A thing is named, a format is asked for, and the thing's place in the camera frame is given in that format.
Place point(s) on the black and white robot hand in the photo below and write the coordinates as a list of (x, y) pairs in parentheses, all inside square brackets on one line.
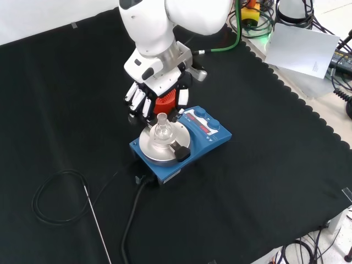
[(165, 82)]

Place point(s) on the clear round-bottom flask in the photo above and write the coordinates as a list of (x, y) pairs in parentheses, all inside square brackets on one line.
[(162, 130)]

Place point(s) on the red ribbed flask stand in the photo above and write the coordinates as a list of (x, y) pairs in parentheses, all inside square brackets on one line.
[(165, 103)]

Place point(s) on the blue base heater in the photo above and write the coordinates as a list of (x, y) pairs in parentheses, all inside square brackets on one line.
[(211, 137)]

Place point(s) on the grey tape piece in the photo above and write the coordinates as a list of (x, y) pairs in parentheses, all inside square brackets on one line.
[(74, 25)]

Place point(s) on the yellow stop button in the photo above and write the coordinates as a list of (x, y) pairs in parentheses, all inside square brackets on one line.
[(250, 15)]

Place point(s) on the black bench cloth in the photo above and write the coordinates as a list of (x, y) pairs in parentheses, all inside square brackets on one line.
[(261, 154)]

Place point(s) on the pale board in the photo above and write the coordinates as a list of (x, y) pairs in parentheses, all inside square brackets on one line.
[(302, 49)]

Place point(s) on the white cylindrical device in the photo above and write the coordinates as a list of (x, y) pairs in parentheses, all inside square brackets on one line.
[(291, 9)]

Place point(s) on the black power adapter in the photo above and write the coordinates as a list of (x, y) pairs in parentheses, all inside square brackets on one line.
[(342, 59)]

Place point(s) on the clear tape piece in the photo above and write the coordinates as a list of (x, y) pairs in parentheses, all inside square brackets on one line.
[(347, 193)]

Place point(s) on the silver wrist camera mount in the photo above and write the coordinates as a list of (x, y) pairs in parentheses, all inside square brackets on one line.
[(184, 53)]

